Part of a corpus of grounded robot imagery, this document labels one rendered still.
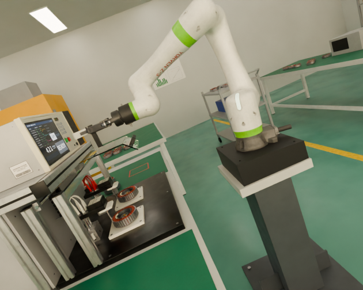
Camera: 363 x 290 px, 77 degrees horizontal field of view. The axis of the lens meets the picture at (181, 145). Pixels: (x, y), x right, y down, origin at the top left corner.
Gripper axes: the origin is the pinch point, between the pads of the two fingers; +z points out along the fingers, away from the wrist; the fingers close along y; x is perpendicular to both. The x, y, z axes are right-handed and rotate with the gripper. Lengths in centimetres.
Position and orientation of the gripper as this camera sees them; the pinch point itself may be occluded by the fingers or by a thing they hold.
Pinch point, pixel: (80, 133)
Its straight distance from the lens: 117.9
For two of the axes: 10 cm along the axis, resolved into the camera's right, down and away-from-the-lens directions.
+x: -3.8, -8.9, -2.4
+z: -9.1, 4.1, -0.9
